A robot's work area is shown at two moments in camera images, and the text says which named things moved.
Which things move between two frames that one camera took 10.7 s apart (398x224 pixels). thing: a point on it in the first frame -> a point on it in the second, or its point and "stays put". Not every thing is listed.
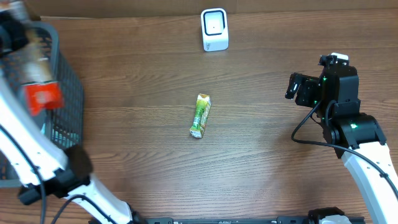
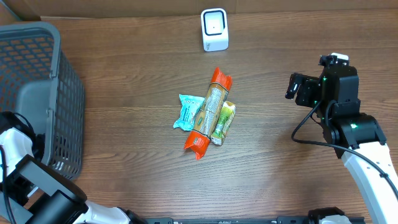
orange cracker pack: (35, 60) -> (208, 114)
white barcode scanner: (214, 29) stays put
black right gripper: (306, 86) stays put
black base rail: (304, 219) stays put
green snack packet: (203, 104) -> (227, 112)
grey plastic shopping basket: (43, 61) stays put
